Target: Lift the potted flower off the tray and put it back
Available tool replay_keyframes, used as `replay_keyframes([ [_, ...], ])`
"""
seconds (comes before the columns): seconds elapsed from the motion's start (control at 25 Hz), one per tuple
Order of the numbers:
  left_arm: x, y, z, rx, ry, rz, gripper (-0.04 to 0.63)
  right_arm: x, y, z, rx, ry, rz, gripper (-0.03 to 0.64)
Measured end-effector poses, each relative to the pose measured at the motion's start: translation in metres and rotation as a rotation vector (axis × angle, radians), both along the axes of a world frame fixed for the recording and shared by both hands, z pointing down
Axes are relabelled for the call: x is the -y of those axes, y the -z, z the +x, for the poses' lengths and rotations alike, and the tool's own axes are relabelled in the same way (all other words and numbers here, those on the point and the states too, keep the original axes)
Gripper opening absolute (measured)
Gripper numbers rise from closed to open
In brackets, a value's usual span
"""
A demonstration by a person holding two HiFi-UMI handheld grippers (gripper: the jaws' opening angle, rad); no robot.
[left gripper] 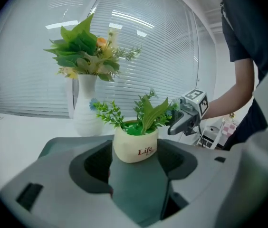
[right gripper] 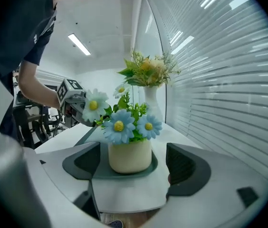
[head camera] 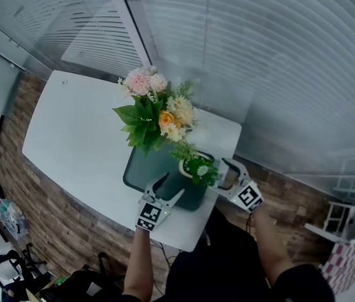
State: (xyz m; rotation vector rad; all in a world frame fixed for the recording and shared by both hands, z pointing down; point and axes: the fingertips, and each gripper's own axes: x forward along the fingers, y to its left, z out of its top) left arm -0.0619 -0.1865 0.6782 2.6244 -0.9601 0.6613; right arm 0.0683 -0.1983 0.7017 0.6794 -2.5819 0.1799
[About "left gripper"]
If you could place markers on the person's torso in dark shirt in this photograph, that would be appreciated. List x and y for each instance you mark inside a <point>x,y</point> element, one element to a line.
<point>255,32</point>

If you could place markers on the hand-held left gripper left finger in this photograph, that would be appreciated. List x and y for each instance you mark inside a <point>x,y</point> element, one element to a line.
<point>53,182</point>

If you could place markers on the white vase with flowers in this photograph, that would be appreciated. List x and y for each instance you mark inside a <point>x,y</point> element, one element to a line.
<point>86,113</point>

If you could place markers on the person's right forearm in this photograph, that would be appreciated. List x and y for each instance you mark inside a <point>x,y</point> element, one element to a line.
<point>233,98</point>

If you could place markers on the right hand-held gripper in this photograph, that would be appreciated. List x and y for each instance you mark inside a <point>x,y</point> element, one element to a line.
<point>197,103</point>

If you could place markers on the checkered red white box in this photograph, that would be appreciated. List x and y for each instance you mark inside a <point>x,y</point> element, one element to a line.
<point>231,128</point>

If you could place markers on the small potted green plant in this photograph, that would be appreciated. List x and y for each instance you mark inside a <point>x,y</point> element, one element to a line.
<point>134,146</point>

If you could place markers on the white chair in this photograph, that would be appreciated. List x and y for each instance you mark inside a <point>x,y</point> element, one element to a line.
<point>212,136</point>

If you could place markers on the green tray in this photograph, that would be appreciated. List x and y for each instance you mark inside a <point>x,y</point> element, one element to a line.
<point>136,193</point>

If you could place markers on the white table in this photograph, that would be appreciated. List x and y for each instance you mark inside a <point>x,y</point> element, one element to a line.
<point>148,56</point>

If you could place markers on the small yellow flower bunch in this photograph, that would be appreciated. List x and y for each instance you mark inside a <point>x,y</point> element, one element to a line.
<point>232,116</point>

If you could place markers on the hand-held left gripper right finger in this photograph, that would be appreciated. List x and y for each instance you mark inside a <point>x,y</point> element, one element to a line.
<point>203,174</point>

